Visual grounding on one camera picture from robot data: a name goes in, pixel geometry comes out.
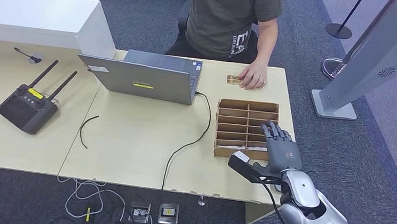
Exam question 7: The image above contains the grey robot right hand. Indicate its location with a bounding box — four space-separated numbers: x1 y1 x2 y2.
256 119 306 177

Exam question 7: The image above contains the person's left hand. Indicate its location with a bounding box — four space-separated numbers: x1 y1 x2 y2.
237 59 269 92

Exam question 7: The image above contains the gold ID card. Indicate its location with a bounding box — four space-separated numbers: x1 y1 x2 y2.
226 74 243 87

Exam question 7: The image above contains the wooden card organizer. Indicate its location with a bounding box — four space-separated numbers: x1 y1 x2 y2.
213 98 281 163

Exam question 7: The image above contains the person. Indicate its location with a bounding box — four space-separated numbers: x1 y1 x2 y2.
137 0 284 93

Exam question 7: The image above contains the wooden desk side panel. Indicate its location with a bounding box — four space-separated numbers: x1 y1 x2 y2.
244 202 281 224

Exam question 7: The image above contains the chrome stanchion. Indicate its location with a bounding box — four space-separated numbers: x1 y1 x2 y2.
321 0 397 85

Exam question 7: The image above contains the black office chair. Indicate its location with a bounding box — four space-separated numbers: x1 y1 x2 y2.
176 0 192 34

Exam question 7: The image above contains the black stanchion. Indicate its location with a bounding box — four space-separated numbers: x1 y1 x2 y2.
325 0 366 42

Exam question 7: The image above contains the grey laptop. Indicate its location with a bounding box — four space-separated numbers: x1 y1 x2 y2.
75 45 204 107

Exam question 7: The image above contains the grey kiosk stand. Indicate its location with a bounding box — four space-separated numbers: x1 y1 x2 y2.
309 0 397 124

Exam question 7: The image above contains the floor socket with yellow label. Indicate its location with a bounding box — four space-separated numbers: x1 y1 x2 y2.
157 202 180 224

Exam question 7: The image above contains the small black desk microphone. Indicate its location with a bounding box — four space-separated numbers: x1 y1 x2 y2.
12 47 44 66

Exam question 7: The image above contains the white desk shelf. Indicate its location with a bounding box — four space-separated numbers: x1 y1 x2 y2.
0 0 122 97

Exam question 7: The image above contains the black remote controller with antennas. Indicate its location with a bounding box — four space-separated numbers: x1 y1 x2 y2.
0 55 79 138

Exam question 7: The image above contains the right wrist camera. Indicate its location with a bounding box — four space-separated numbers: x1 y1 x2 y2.
226 149 285 187

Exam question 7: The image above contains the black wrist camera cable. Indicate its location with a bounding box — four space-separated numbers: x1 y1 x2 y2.
255 178 304 224

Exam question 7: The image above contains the black laptop power cable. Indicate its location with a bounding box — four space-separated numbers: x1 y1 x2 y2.
161 89 214 194

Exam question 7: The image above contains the short black cable piece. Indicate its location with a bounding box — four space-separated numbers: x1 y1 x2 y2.
78 114 100 150

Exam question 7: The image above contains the white floor cable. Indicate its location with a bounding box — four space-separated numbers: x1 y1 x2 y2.
54 176 129 224

